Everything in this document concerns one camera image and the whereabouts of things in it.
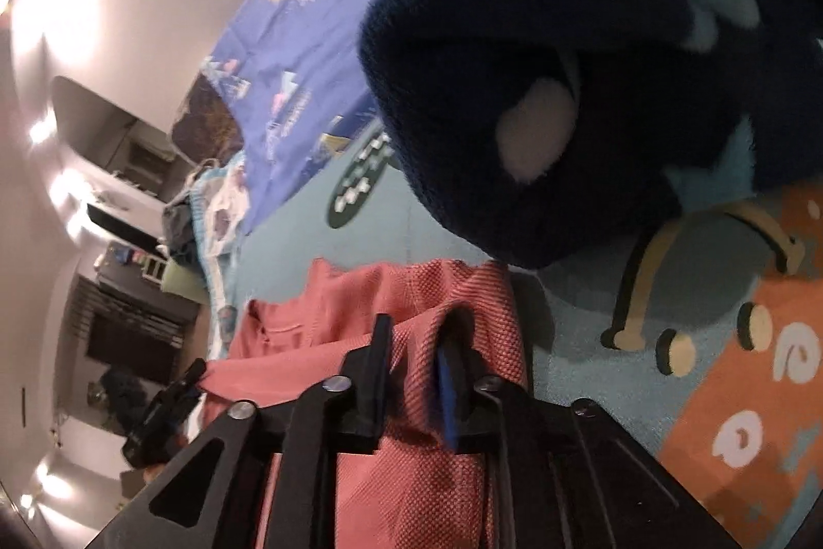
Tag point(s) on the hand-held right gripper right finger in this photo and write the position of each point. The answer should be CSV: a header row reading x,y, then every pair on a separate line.
x,y
450,401

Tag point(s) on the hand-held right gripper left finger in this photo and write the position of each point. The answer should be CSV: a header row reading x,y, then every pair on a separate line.
x,y
370,394

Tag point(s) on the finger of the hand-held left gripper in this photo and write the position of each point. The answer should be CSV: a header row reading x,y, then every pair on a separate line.
x,y
190,378

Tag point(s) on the coral knit shirt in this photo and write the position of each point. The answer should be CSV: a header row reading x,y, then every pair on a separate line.
x,y
424,497

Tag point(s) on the pile of dark clothes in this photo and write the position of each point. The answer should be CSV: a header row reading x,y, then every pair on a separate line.
x,y
179,221

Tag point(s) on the green pillow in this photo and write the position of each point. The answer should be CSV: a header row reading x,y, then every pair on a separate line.
x,y
183,288

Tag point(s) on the white ladder rack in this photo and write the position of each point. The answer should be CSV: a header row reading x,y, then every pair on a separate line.
x,y
155,268

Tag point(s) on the teal cartoon print bedsheet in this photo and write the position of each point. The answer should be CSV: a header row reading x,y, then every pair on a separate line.
x,y
578,330

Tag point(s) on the white patterned quilt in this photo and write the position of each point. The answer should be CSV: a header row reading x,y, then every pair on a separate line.
x,y
222,208

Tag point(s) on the dark patterned cushion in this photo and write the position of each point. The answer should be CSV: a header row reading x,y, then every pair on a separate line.
x,y
209,121

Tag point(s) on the navy star print fleece blanket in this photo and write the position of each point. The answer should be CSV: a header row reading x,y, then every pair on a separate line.
x,y
546,73

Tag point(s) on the blue tree print sheet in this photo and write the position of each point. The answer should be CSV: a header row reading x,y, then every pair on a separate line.
x,y
308,41

